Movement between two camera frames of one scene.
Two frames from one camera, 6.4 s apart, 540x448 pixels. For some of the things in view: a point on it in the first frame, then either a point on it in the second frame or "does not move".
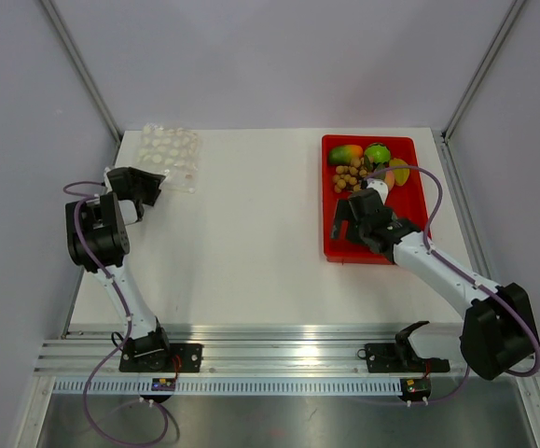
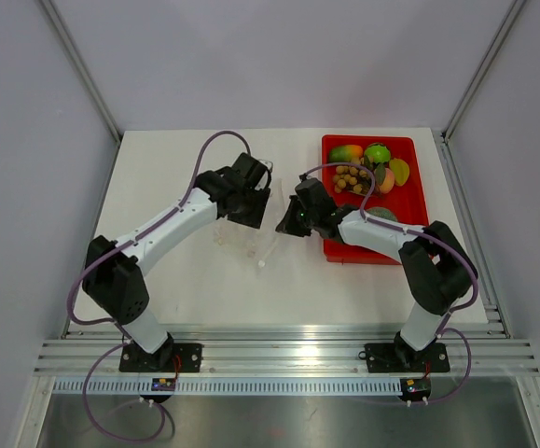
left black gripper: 150,182 to 261,194
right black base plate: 389,357 does not move
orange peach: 390,179 does not move
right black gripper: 343,212 to 288,225
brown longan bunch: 348,177 does not move
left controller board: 163,385 does not move
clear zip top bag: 173,151 to 250,241
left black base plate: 179,357 does not move
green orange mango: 343,154 does not move
